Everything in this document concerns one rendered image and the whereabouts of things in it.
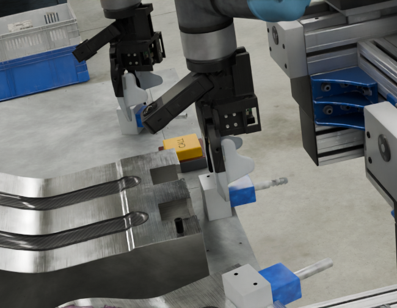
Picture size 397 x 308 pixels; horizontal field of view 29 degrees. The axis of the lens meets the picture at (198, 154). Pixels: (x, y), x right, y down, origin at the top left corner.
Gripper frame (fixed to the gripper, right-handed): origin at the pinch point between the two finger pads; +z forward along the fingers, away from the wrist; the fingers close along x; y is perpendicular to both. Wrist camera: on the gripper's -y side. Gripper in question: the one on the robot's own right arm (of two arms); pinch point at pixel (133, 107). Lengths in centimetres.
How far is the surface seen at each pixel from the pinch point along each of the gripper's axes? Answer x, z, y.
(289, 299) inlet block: -55, 0, 42
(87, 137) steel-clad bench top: -3.8, 4.6, -9.2
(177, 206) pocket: -41.1, -3.5, 24.0
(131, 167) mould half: -32.1, -4.5, 13.7
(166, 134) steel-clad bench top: -2.4, 4.6, 6.9
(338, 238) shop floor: 84, 85, 21
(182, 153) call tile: -16.4, 1.4, 15.5
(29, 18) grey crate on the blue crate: 248, 53, -177
